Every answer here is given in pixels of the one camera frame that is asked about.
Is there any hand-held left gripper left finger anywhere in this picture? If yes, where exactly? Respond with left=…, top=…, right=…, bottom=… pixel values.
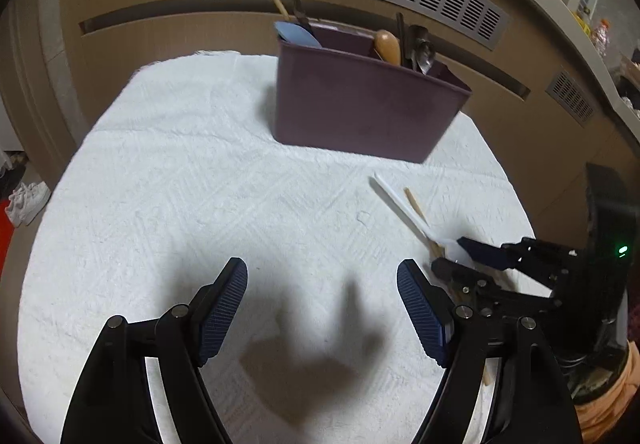
left=60, top=256, right=249, bottom=444

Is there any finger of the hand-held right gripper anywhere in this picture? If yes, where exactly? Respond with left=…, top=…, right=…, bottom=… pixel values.
left=431, top=258, right=563, bottom=317
left=457, top=236, right=576, bottom=285

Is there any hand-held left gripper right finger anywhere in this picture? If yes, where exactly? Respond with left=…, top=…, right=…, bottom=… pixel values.
left=396, top=259, right=583, bottom=444

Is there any white plastic spoon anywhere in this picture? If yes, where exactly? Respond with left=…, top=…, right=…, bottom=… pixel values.
left=369, top=174, right=466, bottom=265

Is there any purple utensil holder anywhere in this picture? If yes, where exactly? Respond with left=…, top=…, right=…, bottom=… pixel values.
left=272, top=21, right=473, bottom=164

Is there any smiley handle metal spoon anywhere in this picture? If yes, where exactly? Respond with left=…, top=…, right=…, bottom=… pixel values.
left=415, top=40, right=436, bottom=75

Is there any wooden spoon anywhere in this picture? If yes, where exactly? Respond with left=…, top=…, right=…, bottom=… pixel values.
left=374, top=29, right=402, bottom=66

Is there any black chopstick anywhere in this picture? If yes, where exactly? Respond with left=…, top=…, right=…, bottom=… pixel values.
left=292, top=0, right=316, bottom=37
left=396, top=12, right=408, bottom=67

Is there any blue spoon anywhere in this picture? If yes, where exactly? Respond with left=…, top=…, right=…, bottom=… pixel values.
left=274, top=21, right=321, bottom=49

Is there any white towel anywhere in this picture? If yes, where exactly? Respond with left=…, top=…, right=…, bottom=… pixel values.
left=17, top=49, right=556, bottom=444

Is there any small grey vent grille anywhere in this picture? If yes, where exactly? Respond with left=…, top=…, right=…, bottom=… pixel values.
left=544, top=70, right=597, bottom=127

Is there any white sneaker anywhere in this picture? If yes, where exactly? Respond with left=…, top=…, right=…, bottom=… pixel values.
left=5, top=181, right=52, bottom=227

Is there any red box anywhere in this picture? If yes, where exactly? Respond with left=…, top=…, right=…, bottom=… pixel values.
left=0, top=214, right=15, bottom=260

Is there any clear plastic bottle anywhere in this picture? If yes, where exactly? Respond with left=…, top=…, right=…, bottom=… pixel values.
left=590, top=19, right=613, bottom=57

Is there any wooden cabinet front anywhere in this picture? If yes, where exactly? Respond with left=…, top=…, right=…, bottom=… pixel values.
left=0, top=0, right=640, bottom=275

